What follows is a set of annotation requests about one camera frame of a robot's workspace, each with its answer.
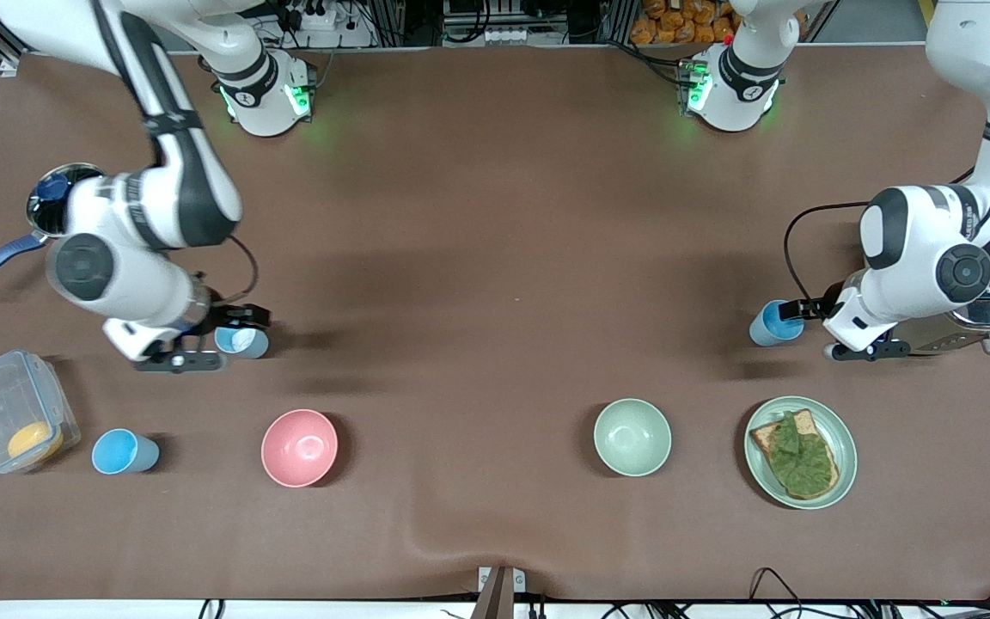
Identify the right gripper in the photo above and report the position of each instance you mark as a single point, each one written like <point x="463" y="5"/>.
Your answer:
<point x="222" y="315"/>

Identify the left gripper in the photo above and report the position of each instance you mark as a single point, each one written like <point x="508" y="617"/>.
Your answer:
<point x="823" y="307"/>

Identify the light blue plastic cup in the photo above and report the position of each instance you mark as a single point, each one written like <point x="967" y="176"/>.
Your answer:
<point x="768" y="331"/>
<point x="247" y="346"/>
<point x="121" y="452"/>

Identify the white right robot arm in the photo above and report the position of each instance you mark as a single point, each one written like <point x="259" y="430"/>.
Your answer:
<point x="186" y="189"/>

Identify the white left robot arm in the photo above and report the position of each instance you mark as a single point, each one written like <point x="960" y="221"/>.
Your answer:
<point x="925" y="249"/>

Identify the toast slice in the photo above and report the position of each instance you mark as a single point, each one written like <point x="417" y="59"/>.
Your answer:
<point x="763" y="438"/>

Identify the pale green plate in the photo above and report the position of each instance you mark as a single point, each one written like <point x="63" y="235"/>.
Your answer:
<point x="843" y="447"/>

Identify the pink bowl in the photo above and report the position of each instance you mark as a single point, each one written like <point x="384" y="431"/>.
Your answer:
<point x="299" y="448"/>

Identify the green lettuce leaf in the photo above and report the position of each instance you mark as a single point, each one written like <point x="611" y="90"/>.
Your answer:
<point x="800" y="456"/>

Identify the pale green bowl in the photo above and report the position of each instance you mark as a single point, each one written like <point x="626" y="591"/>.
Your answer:
<point x="632" y="437"/>

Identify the small dark blue object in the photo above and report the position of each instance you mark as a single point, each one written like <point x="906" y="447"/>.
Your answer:
<point x="52" y="187"/>

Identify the orange round food piece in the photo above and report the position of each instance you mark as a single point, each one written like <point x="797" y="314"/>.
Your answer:
<point x="35" y="441"/>

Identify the white power strip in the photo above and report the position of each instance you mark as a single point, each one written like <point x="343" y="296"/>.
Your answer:
<point x="314" y="15"/>

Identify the bag of orange buns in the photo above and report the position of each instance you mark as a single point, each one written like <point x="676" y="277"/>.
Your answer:
<point x="684" y="21"/>

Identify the white connector strip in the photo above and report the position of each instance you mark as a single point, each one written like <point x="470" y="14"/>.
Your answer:
<point x="508" y="37"/>

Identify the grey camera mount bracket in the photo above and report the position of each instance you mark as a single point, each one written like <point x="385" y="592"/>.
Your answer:
<point x="495" y="589"/>

